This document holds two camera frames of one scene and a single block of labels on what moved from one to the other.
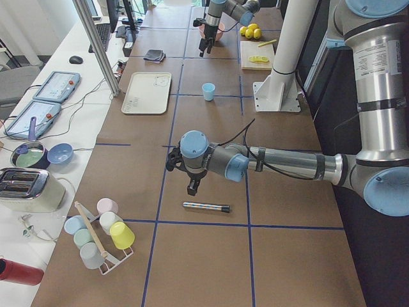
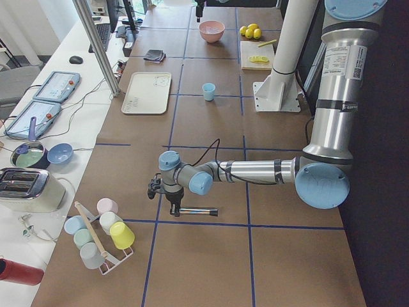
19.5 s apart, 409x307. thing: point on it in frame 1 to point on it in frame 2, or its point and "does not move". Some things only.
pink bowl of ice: (220, 29) does not move
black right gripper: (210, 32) to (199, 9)
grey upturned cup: (91, 256) does not move
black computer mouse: (75, 59) does not move
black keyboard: (104, 32) does not move
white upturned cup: (108, 219) does not move
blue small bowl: (60, 153) does not move
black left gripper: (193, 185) to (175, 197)
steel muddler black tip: (224, 208) to (200, 211)
